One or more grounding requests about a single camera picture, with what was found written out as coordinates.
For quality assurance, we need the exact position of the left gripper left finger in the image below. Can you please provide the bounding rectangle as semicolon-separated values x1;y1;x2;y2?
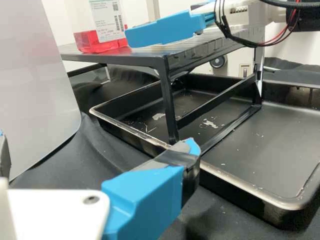
0;128;13;176

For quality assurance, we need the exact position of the cream microscope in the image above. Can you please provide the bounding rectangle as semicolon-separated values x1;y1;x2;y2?
209;23;266;104

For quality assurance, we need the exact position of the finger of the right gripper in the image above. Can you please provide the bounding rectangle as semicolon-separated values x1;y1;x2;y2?
124;9;216;49

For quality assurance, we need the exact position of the white box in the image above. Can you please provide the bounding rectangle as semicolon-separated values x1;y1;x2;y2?
0;0;84;182

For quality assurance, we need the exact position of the red liquid bottle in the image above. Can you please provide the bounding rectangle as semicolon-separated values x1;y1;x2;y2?
73;0;130;55

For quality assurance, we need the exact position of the black tray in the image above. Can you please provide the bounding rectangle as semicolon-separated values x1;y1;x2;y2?
89;72;320;225

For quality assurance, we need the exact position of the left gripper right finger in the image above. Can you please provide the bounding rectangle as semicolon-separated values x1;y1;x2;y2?
100;137;202;240

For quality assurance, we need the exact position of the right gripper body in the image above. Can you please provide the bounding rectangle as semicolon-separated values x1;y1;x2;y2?
189;0;289;27

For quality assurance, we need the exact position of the black platform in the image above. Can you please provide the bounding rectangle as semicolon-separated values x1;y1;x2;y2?
59;24;264;156

